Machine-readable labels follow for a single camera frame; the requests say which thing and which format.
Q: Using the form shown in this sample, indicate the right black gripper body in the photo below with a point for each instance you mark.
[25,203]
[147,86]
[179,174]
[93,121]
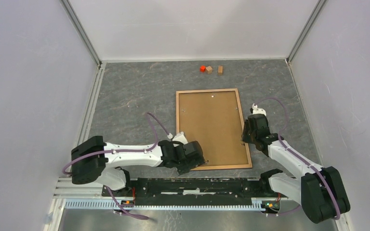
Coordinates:
[248,135]

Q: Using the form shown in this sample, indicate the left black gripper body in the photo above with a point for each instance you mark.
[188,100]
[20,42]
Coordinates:
[186,165]

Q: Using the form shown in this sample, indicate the brown cardboard backing board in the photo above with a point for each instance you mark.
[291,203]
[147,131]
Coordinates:
[213,127]

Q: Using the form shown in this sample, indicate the tan wooden block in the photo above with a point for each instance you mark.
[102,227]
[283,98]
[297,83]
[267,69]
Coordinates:
[220,70]

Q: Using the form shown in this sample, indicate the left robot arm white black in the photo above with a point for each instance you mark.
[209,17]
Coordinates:
[102,162]

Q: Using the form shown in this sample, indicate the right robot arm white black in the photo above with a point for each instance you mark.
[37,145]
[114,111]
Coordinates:
[318,190]

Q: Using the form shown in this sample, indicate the tan wooden cube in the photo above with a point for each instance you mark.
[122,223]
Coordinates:
[209,70]

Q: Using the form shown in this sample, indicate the red small cube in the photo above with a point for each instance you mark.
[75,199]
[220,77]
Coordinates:
[202,69]

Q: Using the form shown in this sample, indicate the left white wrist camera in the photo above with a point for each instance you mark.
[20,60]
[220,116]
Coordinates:
[179,137]

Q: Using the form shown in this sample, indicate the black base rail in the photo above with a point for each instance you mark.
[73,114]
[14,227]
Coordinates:
[195,191]

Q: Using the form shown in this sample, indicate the white cable duct strip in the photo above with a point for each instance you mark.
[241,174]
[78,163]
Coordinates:
[255,205]

